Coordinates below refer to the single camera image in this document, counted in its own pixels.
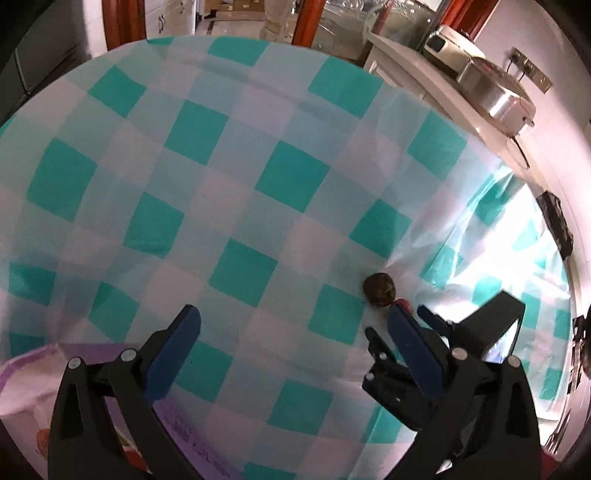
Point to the grey cabinet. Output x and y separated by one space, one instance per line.
46 55

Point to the clear glass bowl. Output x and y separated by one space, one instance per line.
397 23

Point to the dark object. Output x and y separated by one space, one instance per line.
556 224

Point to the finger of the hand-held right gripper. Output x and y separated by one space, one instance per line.
385 369
436 323

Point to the silver countertop appliance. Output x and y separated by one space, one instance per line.
445 46

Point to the teal checkered tablecloth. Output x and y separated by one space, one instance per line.
231 184

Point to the metal wall socket plate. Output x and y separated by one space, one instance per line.
531 69

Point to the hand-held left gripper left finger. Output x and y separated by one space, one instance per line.
174 341

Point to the red cherry tomato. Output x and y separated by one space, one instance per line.
402 303

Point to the wooden door frame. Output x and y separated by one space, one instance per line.
124 23

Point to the silver electric grill pan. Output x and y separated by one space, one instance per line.
494 92

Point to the white counter cabinet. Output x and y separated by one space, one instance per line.
415 69

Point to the wooden post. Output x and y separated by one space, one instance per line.
307 23

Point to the small dark wrinkled fruit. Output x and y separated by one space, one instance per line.
379 289

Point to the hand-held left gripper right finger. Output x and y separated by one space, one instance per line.
415 350

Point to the purple storage box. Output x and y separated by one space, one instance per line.
198 443

